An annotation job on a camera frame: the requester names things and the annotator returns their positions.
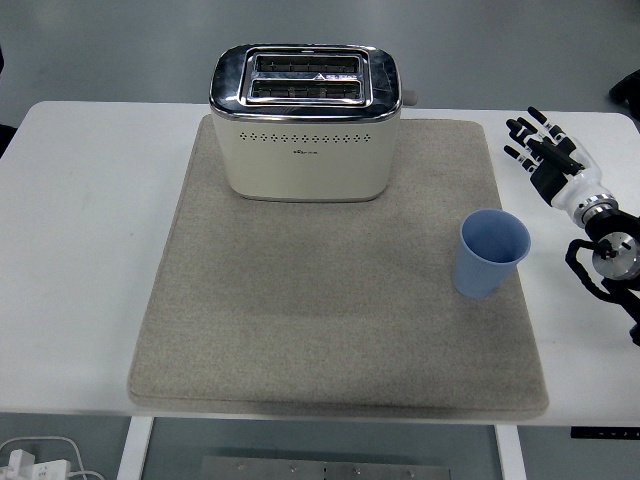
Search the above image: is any grey metal plate with screws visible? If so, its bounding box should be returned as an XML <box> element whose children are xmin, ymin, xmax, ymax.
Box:
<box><xmin>201</xmin><ymin>455</ymin><xmax>453</xmax><ymax>480</ymax></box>

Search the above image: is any cream chrome two-slot toaster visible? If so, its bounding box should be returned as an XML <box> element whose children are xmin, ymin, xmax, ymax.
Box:
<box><xmin>208</xmin><ymin>43</ymin><xmax>419</xmax><ymax>204</ymax></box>

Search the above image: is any light blue plastic cup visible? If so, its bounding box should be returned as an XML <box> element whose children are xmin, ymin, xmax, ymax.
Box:
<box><xmin>452</xmin><ymin>208</ymin><xmax>531</xmax><ymax>300</ymax></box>

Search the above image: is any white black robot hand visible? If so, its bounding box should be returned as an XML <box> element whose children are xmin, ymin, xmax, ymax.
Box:
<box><xmin>503</xmin><ymin>105</ymin><xmax>616</xmax><ymax>217</ymax></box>

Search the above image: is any white power cable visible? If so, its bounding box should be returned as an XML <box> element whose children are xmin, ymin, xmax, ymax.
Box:
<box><xmin>0</xmin><ymin>436</ymin><xmax>104</xmax><ymax>480</ymax></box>

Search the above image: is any white table leg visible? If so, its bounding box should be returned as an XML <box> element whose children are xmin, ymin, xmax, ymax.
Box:
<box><xmin>494</xmin><ymin>424</ymin><xmax>526</xmax><ymax>480</ymax></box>
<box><xmin>115</xmin><ymin>417</ymin><xmax>156</xmax><ymax>480</ymax></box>

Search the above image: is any white power strip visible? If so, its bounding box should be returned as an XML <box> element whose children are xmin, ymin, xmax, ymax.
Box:
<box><xmin>0</xmin><ymin>448</ymin><xmax>71</xmax><ymax>480</ymax></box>

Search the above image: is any person's foot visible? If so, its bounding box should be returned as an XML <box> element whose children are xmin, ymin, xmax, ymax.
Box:
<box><xmin>608</xmin><ymin>69</ymin><xmax>640</xmax><ymax>104</ymax></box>

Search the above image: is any beige fabric table mat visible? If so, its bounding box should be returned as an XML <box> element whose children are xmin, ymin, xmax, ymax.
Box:
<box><xmin>127</xmin><ymin>115</ymin><xmax>550</xmax><ymax>417</ymax></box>

